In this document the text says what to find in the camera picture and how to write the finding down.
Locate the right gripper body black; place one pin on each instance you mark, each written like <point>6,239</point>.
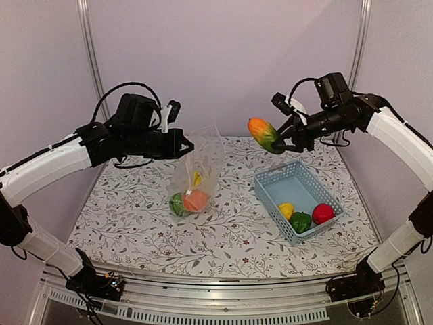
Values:
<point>333,120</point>

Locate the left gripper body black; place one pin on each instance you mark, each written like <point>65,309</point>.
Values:
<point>139,143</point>

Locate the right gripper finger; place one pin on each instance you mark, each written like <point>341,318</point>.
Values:
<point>282,147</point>
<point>291,122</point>

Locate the green orange toy mango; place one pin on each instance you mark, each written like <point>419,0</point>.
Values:
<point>264,133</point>

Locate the clear zip top bag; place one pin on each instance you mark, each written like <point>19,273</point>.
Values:
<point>207,158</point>

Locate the yellow toy banana bunch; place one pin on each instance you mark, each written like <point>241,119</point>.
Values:
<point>197,179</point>

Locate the orange toy fruit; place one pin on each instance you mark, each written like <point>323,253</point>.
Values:
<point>195,201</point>

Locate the green toy watermelon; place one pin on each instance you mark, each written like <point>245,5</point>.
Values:
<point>177,206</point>

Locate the yellow toy pear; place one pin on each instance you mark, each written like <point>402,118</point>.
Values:
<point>287,210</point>

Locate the green toy pepper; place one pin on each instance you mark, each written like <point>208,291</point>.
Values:
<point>300,222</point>

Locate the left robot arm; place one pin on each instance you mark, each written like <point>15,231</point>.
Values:
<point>89,146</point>

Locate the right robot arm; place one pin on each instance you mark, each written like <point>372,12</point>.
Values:
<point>346,110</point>

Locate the light blue plastic basket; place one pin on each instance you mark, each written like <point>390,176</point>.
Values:
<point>294,183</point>

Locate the red toy apple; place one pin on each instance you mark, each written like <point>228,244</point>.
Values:
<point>322,213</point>

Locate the floral tablecloth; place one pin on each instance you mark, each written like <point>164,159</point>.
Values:
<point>126,221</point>

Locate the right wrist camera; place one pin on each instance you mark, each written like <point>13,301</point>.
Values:
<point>279,101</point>

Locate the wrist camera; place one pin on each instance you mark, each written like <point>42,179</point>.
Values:
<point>169,114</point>
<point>279,101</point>

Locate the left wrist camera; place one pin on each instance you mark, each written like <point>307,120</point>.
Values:
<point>169,114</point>

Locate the right aluminium frame post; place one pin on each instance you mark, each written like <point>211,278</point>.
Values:
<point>361,39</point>

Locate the aluminium frame post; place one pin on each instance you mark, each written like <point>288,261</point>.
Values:
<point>85,23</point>
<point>361,39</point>

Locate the left aluminium frame post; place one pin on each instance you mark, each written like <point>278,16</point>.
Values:
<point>85,23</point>

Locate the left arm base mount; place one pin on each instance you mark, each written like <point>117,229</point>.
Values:
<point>87,282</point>

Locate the front aluminium rail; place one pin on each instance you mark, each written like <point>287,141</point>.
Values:
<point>160,298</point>

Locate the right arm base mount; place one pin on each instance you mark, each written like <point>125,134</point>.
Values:
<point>365,282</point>

